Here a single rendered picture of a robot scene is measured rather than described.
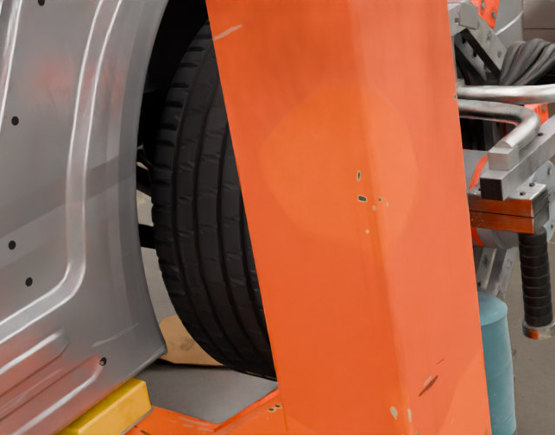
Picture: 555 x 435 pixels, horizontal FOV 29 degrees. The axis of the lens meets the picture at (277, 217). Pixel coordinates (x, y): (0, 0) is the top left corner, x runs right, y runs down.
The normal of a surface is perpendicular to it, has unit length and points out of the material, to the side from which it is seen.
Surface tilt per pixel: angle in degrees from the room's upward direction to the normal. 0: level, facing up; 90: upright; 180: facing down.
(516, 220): 90
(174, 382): 0
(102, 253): 90
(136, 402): 90
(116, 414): 90
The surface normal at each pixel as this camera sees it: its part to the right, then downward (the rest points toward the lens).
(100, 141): 0.80, 0.11
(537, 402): -0.16, -0.91
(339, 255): -0.58, 0.40
